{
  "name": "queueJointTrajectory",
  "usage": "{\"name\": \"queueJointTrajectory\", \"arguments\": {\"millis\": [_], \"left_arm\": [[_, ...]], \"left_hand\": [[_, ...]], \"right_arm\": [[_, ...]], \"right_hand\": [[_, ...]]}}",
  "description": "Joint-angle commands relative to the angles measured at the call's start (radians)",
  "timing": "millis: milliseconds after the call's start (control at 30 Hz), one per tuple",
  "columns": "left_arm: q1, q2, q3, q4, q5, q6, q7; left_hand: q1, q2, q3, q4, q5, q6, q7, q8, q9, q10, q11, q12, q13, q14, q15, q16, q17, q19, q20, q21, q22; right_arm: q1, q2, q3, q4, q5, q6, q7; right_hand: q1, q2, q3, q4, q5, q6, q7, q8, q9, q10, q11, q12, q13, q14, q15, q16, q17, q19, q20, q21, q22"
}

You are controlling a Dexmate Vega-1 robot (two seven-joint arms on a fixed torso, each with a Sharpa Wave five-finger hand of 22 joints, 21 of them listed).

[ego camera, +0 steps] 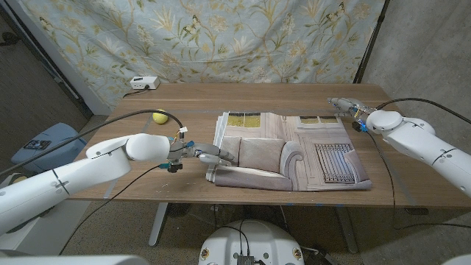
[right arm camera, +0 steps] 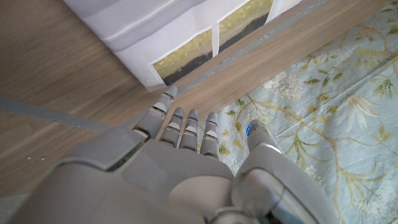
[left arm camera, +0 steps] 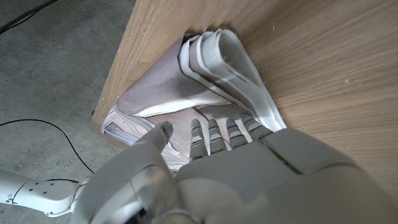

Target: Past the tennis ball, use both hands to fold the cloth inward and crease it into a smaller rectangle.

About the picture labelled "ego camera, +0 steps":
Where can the small black torso box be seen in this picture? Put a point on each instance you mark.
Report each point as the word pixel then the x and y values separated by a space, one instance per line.
pixel 245 260

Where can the white robot chest cover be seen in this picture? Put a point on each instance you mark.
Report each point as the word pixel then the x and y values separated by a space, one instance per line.
pixel 73 260

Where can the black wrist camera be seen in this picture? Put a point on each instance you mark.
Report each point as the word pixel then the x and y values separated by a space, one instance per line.
pixel 174 168
pixel 357 126

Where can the sofa print cloth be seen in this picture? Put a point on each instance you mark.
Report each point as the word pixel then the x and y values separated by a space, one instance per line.
pixel 265 154

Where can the floral print backdrop cloth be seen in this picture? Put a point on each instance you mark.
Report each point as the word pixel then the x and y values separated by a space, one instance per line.
pixel 184 44

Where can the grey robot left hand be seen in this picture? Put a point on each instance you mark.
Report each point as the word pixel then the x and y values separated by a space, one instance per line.
pixel 206 151

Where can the blue-grey padded stool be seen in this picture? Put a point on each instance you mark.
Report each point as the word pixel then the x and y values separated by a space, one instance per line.
pixel 55 154

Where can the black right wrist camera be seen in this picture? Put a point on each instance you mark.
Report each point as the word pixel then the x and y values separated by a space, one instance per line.
pixel 357 126

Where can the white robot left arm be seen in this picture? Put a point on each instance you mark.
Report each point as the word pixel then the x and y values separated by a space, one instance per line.
pixel 92 165

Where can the yellow tennis ball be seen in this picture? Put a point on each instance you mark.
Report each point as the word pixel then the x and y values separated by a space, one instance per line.
pixel 160 116

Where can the black backdrop stand pole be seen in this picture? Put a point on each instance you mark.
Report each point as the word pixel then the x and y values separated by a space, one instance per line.
pixel 371 40

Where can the white table leg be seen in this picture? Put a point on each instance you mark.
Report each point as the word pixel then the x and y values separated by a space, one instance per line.
pixel 158 224
pixel 347 232

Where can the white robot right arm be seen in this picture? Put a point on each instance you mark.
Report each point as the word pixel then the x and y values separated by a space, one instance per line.
pixel 416 143

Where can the white power strip box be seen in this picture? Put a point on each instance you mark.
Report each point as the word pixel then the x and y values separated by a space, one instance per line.
pixel 144 82

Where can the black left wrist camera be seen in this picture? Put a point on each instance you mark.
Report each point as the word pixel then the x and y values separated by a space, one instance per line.
pixel 174 168

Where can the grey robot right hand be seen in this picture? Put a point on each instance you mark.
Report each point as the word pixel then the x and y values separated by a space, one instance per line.
pixel 349 107

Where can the white robot torso base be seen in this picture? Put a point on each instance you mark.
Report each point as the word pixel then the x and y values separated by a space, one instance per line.
pixel 276 239

